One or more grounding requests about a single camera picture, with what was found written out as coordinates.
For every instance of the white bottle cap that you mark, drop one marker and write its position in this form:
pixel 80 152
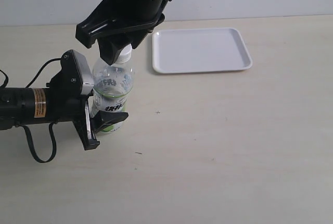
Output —
pixel 125 55

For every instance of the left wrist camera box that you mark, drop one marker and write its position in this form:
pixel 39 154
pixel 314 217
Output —
pixel 78 73

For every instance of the clear lime drink bottle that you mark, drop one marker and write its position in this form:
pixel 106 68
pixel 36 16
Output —
pixel 112 85

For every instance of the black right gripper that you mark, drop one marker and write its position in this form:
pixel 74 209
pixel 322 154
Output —
pixel 117 23

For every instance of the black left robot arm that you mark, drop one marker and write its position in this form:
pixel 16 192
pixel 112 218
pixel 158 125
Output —
pixel 26 106

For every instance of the white plastic tray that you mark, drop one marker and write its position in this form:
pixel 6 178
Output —
pixel 199 51

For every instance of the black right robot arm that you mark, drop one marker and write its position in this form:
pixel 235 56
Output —
pixel 115 24

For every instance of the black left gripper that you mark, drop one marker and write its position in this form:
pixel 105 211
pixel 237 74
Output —
pixel 69 97

